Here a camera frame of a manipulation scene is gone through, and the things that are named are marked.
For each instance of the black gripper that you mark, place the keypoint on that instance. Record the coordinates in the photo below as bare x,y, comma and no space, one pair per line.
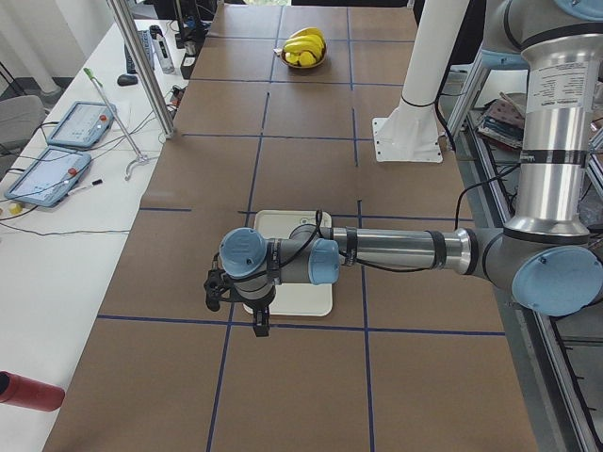
257,308

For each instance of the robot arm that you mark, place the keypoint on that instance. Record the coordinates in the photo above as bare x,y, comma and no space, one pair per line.
314,253

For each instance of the wicker fruit basket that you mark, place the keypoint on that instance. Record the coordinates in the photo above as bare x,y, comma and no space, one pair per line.
280,54

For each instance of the white bear tray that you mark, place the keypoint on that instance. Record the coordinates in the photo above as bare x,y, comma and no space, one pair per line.
293,299

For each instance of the metal grabber stick green tip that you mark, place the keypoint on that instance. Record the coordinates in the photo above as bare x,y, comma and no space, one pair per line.
140,158

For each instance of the black marker pen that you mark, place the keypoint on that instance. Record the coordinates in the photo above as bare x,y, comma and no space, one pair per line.
85,187

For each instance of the red cylinder bottle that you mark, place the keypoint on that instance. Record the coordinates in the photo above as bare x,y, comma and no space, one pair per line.
31,394

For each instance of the near blue teach pendant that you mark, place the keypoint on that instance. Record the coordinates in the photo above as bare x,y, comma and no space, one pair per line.
50,177

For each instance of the blue teach pendant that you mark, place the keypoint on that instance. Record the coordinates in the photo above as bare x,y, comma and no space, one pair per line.
50,177
82,125

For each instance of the far blue teach pendant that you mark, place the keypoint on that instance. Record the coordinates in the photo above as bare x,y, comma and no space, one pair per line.
82,125

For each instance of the yellow star fruit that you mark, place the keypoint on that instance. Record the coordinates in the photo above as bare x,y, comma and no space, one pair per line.
292,59

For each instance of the yellow lemon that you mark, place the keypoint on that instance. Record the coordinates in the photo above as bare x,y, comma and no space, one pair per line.
307,59

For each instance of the black computer mouse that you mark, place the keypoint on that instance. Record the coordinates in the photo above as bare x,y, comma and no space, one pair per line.
127,79

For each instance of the metal cup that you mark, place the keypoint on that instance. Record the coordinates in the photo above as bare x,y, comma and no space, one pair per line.
190,48

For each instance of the clear water bottle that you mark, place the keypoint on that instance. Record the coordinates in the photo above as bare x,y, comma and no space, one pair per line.
162,50

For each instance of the black label box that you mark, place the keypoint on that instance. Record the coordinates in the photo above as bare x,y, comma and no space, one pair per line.
188,62

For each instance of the stack of magazines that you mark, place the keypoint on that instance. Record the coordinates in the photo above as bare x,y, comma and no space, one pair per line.
503,122

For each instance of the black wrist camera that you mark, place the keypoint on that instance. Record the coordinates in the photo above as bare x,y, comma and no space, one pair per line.
216,285

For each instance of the white camera pillar with base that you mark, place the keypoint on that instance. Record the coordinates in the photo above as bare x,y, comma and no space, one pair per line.
410,132

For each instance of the aluminium frame cart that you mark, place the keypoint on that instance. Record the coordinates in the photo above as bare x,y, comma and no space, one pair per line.
539,261

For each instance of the aluminium frame post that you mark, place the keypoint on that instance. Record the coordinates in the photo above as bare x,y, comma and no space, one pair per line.
126,24

